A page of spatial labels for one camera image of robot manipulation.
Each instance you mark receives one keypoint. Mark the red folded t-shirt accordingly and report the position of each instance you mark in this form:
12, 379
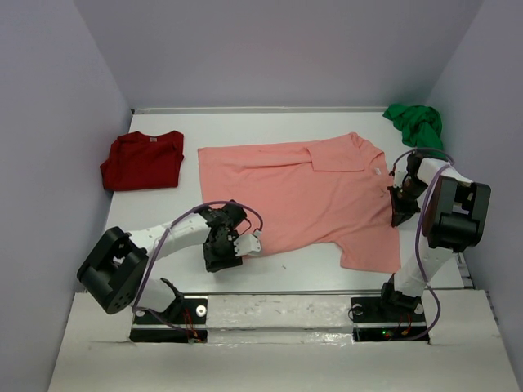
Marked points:
141, 162

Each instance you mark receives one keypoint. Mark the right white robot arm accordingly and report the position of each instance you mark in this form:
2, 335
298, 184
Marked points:
452, 211

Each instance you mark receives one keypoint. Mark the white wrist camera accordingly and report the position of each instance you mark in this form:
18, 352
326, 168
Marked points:
248, 244
398, 174

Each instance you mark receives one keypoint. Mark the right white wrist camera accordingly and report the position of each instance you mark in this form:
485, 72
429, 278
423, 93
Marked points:
398, 174

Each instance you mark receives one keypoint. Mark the pink t-shirt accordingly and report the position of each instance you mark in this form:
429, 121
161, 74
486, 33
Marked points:
326, 191

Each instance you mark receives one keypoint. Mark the green crumpled t-shirt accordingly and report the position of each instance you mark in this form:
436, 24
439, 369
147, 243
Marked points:
419, 125

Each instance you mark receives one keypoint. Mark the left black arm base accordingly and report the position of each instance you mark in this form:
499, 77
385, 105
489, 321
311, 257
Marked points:
180, 318

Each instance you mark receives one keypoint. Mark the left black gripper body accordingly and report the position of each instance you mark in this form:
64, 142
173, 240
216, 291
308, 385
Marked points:
222, 253

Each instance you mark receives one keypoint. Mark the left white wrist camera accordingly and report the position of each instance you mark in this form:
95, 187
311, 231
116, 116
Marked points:
248, 244

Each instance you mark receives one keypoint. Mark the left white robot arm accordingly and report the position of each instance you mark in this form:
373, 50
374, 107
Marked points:
117, 271

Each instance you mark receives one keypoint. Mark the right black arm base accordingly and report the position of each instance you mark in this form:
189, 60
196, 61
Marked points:
388, 316

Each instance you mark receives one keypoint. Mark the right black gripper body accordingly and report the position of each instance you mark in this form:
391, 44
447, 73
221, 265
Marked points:
401, 203

